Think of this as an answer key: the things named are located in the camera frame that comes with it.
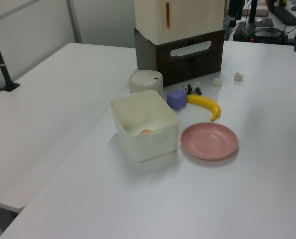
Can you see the small white lidded trash can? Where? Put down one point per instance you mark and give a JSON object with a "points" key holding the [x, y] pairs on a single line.
{"points": [[145, 82]]}

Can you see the black upright stand post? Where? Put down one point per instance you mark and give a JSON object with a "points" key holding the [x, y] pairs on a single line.
{"points": [[252, 12]]}

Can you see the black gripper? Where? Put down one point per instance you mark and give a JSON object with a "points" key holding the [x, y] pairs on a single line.
{"points": [[235, 8]]}

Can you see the dark brown drawer box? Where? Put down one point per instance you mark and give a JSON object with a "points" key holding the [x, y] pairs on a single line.
{"points": [[188, 62]]}

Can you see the pink plate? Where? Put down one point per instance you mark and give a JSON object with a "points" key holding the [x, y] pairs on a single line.
{"points": [[209, 140]]}

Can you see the purple cube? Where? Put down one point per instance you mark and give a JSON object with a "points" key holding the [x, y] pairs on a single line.
{"points": [[177, 100]]}

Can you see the grey partition post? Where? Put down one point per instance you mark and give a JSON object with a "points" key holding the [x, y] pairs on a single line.
{"points": [[74, 22]]}

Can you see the white open storage bin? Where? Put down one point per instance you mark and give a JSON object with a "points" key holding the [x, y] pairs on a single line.
{"points": [[150, 147]]}

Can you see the dark monitor base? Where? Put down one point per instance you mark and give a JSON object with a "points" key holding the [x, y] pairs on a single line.
{"points": [[285, 15]]}

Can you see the yellow banana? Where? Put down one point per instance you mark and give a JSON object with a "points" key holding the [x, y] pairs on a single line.
{"points": [[207, 102]]}

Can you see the black electronics box red light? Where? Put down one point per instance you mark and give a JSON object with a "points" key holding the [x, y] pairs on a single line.
{"points": [[265, 36]]}

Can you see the crumpled white paper ball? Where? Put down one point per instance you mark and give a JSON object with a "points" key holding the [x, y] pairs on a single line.
{"points": [[217, 82], [238, 76]]}

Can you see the panda toy figure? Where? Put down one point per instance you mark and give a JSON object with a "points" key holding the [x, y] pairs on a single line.
{"points": [[193, 88]]}

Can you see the small orange item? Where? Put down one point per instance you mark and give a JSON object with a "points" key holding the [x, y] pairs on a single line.
{"points": [[145, 131]]}

